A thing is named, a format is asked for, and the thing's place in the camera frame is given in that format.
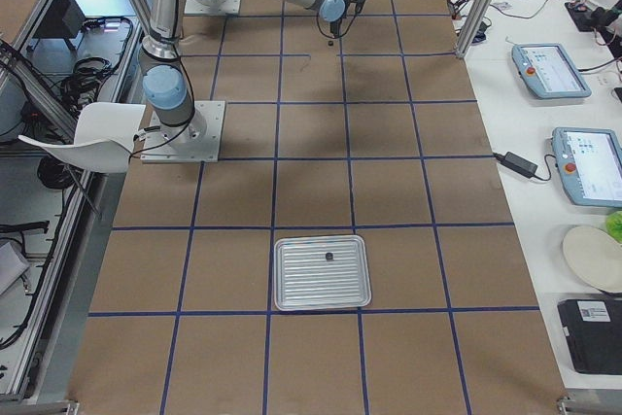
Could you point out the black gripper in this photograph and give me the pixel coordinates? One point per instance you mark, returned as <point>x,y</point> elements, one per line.
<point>334,26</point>

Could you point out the black power adapter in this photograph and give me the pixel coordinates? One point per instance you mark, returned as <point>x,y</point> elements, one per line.
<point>516,164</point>

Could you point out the upper teach pendant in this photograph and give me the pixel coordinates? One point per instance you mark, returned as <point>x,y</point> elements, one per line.
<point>548,72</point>

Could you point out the ribbed metal tray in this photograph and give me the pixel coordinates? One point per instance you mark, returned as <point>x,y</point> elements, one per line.
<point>304,280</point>

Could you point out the lower teach pendant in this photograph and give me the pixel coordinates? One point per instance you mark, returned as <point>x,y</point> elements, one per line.
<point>589,164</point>

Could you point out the white plate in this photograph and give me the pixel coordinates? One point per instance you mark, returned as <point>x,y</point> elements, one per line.
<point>594,257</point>

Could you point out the teach pendant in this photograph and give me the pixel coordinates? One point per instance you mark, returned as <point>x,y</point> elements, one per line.
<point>548,72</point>
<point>589,164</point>

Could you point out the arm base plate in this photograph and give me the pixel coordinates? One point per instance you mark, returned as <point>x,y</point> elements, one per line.
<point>212,8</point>
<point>200,141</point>

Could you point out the white chair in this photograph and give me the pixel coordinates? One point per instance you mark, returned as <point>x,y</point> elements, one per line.
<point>103,138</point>

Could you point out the black laptop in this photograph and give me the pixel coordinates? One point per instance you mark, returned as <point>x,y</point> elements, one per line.
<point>592,328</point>

